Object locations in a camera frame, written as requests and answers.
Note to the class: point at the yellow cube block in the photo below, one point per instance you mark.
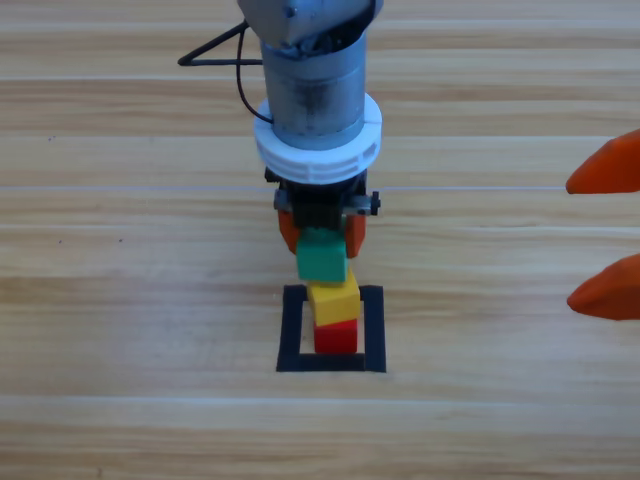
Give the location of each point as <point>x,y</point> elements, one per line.
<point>335,302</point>

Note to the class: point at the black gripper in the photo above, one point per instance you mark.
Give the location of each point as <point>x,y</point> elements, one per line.
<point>315,205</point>

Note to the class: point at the red cube block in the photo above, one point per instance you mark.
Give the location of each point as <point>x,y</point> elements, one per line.
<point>336,337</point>

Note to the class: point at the black tape square outline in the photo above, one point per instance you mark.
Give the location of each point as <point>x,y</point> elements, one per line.
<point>289,330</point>

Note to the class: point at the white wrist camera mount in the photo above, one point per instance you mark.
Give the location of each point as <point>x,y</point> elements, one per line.
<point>315,167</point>

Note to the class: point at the green cube block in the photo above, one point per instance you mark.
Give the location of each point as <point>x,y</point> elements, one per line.
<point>322,262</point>

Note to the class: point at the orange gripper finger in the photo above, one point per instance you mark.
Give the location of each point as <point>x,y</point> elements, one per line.
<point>610,172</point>
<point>610,295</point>

